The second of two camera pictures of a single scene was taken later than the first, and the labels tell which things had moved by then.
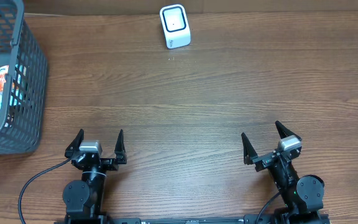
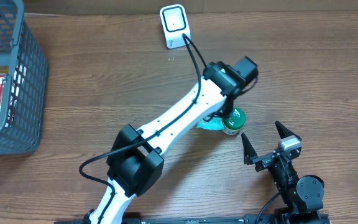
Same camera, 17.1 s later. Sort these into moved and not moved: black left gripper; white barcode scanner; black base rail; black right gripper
Moved: black left gripper
Not moved: black right gripper; black base rail; white barcode scanner
